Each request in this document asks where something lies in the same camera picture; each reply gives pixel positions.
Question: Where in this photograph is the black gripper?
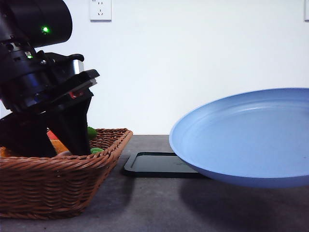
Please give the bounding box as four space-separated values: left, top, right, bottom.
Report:
0 51 100 157

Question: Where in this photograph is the blue round plate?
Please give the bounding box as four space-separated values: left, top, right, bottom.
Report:
169 87 309 189

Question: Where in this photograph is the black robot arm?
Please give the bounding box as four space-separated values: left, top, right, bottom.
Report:
0 0 100 155

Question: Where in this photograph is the brown wicker basket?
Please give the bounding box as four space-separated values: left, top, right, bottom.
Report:
0 128 133 219

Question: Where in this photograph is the orange toy carrot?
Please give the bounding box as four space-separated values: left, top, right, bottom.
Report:
46 128 63 145

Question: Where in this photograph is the yellow toy corn cob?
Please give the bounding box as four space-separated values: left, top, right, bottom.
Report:
0 139 69 157

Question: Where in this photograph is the green toy chili pepper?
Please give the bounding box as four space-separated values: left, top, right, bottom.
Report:
90 148 104 154

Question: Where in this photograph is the black rectangular tray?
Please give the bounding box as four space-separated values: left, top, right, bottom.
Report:
124 152 211 179

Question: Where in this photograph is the white wall socket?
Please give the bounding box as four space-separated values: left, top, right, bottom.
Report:
89 0 112 23

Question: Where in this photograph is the white wall plate edge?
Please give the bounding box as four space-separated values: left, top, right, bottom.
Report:
304 0 309 20

